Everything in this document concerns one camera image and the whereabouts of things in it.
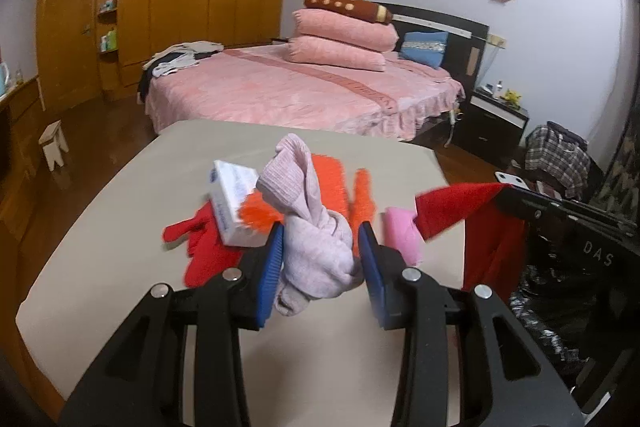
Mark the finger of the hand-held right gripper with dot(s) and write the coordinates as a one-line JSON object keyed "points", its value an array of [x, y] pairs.
{"points": [[520, 204]]}

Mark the black headboard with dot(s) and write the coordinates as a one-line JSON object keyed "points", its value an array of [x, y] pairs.
{"points": [[460, 57]]}

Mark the dark patterned cloth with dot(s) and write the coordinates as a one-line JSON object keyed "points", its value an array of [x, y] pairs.
{"points": [[620, 177]]}

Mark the white wooden stool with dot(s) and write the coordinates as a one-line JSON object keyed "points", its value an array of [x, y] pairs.
{"points": [[52, 142]]}

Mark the blue pillow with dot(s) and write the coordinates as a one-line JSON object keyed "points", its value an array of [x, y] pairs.
{"points": [[425, 49]]}

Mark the plaid bag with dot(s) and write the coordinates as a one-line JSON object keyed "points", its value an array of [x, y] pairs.
{"points": [[555, 157]]}

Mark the black nightstand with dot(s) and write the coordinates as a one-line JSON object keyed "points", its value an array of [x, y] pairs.
{"points": [[490, 127]]}

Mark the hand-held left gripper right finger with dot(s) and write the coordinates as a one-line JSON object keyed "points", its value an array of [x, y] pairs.
{"points": [[372, 277]]}

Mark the pink sponge cloth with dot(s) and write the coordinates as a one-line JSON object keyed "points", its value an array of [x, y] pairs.
{"points": [[400, 232]]}

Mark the white bottle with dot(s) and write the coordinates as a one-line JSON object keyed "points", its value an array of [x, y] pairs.
{"points": [[498, 89]]}

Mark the orange fuzzy cloth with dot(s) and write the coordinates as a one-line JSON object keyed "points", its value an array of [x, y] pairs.
{"points": [[327, 182]]}

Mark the white tissue packet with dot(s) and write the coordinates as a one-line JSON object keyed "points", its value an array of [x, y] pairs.
{"points": [[230, 202]]}

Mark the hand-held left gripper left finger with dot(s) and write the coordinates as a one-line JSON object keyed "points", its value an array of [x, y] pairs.
{"points": [[270, 277]]}

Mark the brown dotted bolster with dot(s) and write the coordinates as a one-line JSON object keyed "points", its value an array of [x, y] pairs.
{"points": [[345, 4]]}

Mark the black trash bag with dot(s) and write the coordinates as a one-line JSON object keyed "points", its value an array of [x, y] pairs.
{"points": [[550, 307]]}

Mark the pale kettle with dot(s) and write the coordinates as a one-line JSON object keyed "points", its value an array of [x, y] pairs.
{"points": [[4, 77]]}

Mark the pile of clothes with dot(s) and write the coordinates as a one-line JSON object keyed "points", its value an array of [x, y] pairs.
{"points": [[172, 59]]}

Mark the red glove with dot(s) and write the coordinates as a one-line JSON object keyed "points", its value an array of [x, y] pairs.
{"points": [[202, 252]]}

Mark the wooden side cabinet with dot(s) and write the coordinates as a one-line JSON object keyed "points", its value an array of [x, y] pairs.
{"points": [[20, 132]]}

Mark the yellow toy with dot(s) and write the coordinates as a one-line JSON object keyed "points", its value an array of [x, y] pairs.
{"points": [[512, 97]]}

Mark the white bathroom scale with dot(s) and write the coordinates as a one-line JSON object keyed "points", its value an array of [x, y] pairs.
{"points": [[510, 178]]}

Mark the pale pink knit cloth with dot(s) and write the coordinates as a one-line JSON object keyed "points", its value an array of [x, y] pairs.
{"points": [[310, 227]]}

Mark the pink bed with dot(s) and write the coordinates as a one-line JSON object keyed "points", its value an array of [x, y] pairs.
{"points": [[280, 92]]}

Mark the green box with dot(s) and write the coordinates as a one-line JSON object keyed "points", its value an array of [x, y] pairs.
{"points": [[110, 41]]}

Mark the red cloth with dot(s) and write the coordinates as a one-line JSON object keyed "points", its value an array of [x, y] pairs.
{"points": [[450, 207]]}

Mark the beige wall socket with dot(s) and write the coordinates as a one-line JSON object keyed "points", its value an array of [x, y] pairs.
{"points": [[495, 40]]}

